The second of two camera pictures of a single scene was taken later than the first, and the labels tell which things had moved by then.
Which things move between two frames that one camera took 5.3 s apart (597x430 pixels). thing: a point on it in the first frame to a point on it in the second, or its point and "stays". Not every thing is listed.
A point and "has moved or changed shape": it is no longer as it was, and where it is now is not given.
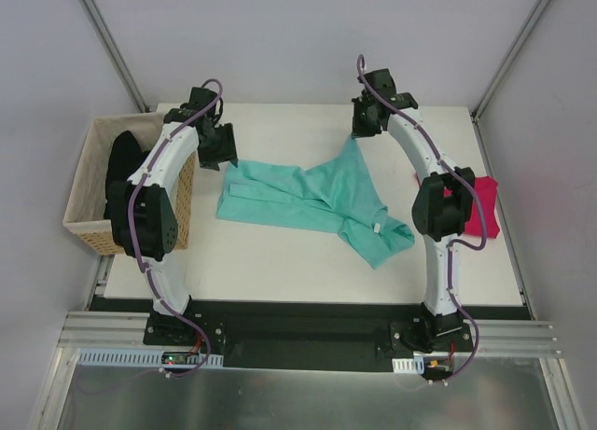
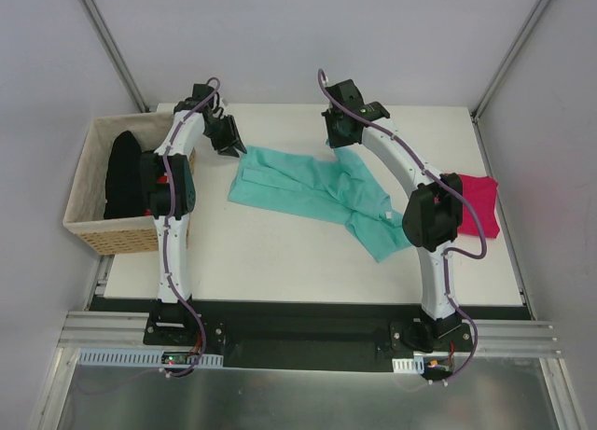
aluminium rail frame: x=95 y=330 stays
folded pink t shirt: x=487 y=187 stays
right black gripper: x=364 y=120 to x=337 y=131
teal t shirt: x=338 y=197 has moved or changed shape
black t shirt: x=125 y=156 stays
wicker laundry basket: x=85 y=210 stays
